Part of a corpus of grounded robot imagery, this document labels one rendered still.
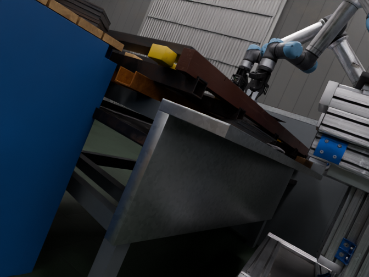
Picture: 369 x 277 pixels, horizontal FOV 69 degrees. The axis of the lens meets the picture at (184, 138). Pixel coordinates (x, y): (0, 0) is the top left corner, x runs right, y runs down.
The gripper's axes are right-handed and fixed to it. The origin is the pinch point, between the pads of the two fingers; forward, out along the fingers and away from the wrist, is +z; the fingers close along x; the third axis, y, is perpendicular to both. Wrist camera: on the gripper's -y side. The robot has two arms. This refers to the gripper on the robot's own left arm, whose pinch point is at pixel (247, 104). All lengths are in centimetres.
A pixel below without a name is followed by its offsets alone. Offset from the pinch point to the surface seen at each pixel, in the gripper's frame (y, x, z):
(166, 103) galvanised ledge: -75, -18, 18
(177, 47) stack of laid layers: -68, -7, 2
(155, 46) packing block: -72, -4, 5
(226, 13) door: 241, 227, -177
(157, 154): -73, -20, 31
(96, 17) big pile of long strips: -83, 12, 4
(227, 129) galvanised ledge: -75, -36, 19
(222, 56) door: 246, 203, -105
